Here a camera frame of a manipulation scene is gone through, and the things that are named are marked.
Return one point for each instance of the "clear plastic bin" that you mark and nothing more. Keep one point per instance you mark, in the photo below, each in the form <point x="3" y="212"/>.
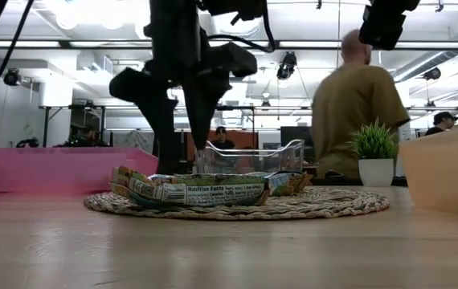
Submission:
<point x="261" y="160"/>

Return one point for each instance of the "person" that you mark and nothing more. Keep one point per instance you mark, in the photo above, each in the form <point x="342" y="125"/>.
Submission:
<point x="223" y="143"/>
<point x="432" y="131"/>
<point x="353" y="112"/>

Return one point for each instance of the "pink plastic bin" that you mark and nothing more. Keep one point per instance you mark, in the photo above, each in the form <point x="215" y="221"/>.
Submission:
<point x="52" y="170"/>

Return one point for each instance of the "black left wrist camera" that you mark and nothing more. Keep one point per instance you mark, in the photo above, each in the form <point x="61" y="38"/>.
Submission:
<point x="245" y="8"/>

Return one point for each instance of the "black ceiling spotlight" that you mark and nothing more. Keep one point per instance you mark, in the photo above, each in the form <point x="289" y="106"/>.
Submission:
<point x="287" y="66"/>
<point x="12" y="77"/>
<point x="432" y="73"/>

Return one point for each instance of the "green plant in white pot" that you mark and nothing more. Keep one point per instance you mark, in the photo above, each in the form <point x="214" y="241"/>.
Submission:
<point x="375" y="172"/>

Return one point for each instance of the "round woven straw placemat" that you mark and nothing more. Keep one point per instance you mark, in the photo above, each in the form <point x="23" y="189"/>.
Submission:
<point x="313" y="204"/>

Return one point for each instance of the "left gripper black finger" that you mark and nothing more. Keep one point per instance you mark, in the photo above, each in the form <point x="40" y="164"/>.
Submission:
<point x="205" y="108"/>
<point x="166" y="132"/>

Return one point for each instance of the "black monitor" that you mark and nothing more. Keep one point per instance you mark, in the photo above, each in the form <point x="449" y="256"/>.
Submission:
<point x="293" y="140"/>

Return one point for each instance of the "long ceiling light bar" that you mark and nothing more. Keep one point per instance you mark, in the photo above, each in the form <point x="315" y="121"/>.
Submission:
<point x="72" y="44"/>

